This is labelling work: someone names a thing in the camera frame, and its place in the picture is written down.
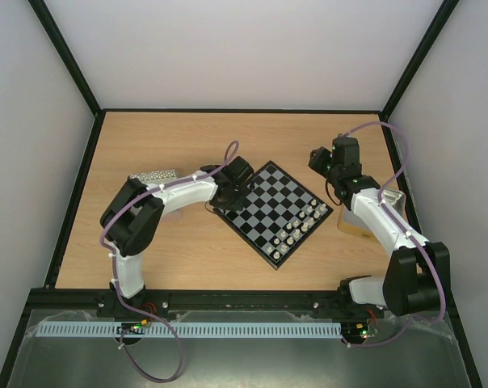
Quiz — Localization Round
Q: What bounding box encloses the black enclosure frame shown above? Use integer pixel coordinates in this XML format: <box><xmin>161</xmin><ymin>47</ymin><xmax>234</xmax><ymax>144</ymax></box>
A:
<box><xmin>0</xmin><ymin>1</ymin><xmax>482</xmax><ymax>387</ymax></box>

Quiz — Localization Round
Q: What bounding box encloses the grey tray of black pieces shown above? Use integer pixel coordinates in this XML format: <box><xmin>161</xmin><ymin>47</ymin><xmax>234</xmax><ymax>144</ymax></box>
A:
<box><xmin>128</xmin><ymin>167</ymin><xmax>184</xmax><ymax>223</ymax></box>

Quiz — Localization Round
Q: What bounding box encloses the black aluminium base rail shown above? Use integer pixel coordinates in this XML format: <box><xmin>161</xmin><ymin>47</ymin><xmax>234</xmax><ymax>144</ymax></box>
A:
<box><xmin>25</xmin><ymin>287</ymin><xmax>455</xmax><ymax>320</ymax></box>

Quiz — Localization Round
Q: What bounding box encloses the black white chess board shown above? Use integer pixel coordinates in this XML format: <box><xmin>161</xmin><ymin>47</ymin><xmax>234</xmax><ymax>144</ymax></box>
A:
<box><xmin>215</xmin><ymin>161</ymin><xmax>333</xmax><ymax>269</ymax></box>

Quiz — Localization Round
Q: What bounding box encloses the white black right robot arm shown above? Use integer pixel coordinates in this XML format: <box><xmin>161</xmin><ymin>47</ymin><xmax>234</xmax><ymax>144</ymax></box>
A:
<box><xmin>309</xmin><ymin>137</ymin><xmax>450</xmax><ymax>317</ymax></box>

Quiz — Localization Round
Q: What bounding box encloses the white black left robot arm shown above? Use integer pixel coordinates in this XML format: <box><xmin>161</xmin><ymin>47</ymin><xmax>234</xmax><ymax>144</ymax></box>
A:
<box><xmin>100</xmin><ymin>156</ymin><xmax>254</xmax><ymax>299</ymax></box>

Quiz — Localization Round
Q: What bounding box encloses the metal tray of white pieces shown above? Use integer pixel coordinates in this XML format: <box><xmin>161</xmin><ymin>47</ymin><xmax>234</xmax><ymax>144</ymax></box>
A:
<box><xmin>337</xmin><ymin>188</ymin><xmax>401</xmax><ymax>250</ymax></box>

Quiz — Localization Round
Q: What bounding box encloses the light blue slotted cable duct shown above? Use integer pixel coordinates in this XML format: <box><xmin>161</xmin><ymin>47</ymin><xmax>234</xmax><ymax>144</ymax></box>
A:
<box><xmin>35</xmin><ymin>321</ymin><xmax>342</xmax><ymax>339</ymax></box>

